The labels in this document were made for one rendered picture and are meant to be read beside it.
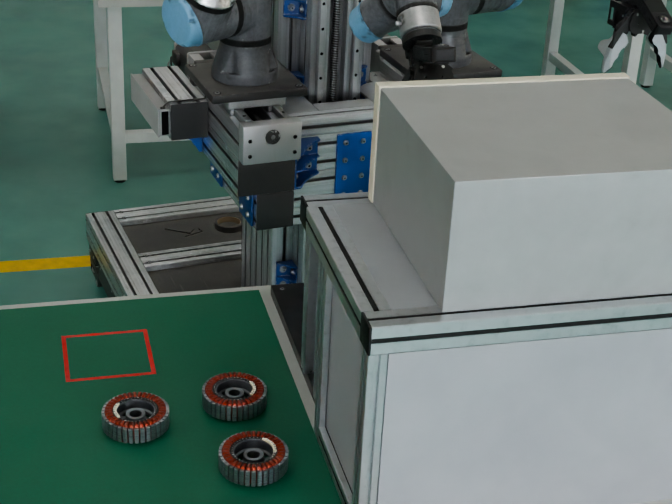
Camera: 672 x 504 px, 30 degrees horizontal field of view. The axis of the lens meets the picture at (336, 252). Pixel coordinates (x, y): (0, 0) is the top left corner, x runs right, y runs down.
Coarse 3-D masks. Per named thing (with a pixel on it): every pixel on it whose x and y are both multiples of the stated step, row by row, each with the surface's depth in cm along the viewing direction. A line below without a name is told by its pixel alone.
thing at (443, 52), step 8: (416, 48) 218; (424, 48) 214; (432, 48) 210; (440, 48) 210; (448, 48) 211; (416, 56) 218; (424, 56) 214; (432, 56) 210; (440, 56) 210; (448, 56) 211; (440, 64) 212
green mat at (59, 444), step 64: (0, 320) 240; (64, 320) 241; (128, 320) 242; (192, 320) 243; (256, 320) 244; (0, 384) 220; (64, 384) 221; (128, 384) 222; (192, 384) 223; (0, 448) 204; (64, 448) 205; (128, 448) 205; (192, 448) 206; (320, 448) 208
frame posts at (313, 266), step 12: (312, 252) 213; (312, 264) 214; (312, 276) 216; (312, 288) 217; (312, 300) 218; (312, 312) 219; (312, 324) 221; (312, 336) 222; (312, 348) 223; (312, 360) 224
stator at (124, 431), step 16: (112, 400) 211; (128, 400) 212; (144, 400) 212; (160, 400) 212; (112, 416) 207; (128, 416) 209; (144, 416) 209; (160, 416) 208; (112, 432) 206; (128, 432) 205; (144, 432) 205; (160, 432) 208
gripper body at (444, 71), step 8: (416, 32) 220; (424, 32) 220; (432, 32) 220; (440, 32) 222; (408, 40) 221; (416, 40) 222; (424, 40) 222; (432, 40) 222; (440, 40) 223; (408, 48) 224; (408, 56) 226; (416, 64) 218; (424, 64) 218; (432, 64) 219; (408, 72) 221; (416, 72) 218; (424, 72) 218; (432, 72) 218; (440, 72) 219; (448, 72) 219; (408, 80) 221; (416, 80) 217
